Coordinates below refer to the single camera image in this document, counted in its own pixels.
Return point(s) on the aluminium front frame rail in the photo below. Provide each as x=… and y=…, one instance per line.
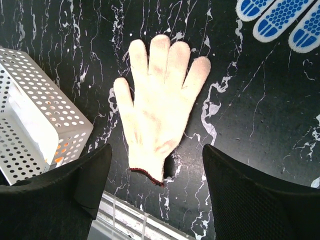
x=118, y=220

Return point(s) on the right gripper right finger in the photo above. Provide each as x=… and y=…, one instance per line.
x=248, y=204

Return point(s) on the cream glove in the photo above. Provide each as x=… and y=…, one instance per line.
x=155, y=114

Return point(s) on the blue dotted glove right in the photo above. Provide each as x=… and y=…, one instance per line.
x=275, y=16

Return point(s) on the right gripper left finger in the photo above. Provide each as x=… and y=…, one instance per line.
x=57, y=205

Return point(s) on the white perforated storage basket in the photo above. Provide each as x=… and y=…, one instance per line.
x=40, y=127

